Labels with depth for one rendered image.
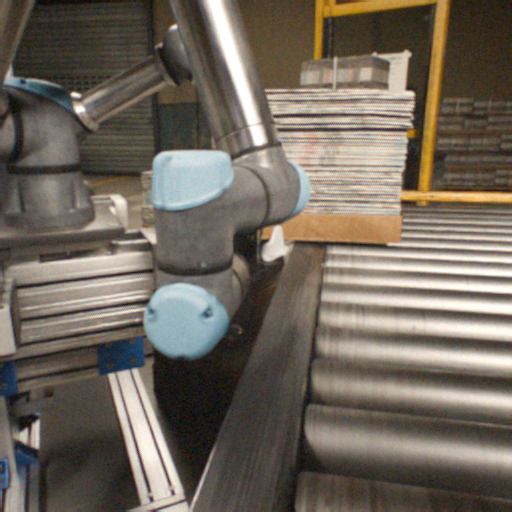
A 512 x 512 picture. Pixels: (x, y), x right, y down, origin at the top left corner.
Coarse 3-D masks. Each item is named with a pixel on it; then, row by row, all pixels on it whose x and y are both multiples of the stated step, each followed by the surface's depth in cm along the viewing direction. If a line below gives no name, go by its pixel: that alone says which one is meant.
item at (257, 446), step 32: (320, 256) 66; (288, 288) 54; (288, 320) 45; (256, 352) 39; (288, 352) 39; (256, 384) 34; (288, 384) 34; (256, 416) 30; (288, 416) 30; (224, 448) 27; (256, 448) 27; (288, 448) 27; (224, 480) 25; (256, 480) 25; (288, 480) 25
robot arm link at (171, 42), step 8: (168, 32) 116; (176, 32) 114; (168, 40) 115; (176, 40) 113; (168, 48) 115; (176, 48) 113; (168, 56) 116; (176, 56) 114; (184, 56) 112; (176, 64) 115; (184, 64) 113; (184, 72) 115; (192, 80) 115
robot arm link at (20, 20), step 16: (0, 0) 51; (16, 0) 52; (32, 0) 54; (0, 16) 53; (16, 16) 54; (0, 32) 54; (16, 32) 56; (0, 48) 56; (16, 48) 59; (0, 64) 58; (0, 80) 61; (0, 96) 64; (0, 112) 64; (0, 128) 68; (0, 144) 69; (0, 160) 72
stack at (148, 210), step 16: (144, 176) 152; (144, 208) 155; (144, 224) 158; (288, 240) 170; (288, 256) 171; (256, 288) 156; (256, 320) 160; (224, 336) 150; (256, 336) 162; (224, 352) 151; (240, 352) 153; (160, 368) 173; (176, 368) 165; (224, 368) 153; (240, 368) 155; (160, 384) 174; (192, 384) 163; (208, 384) 158; (224, 384) 155; (192, 400) 165; (208, 400) 165
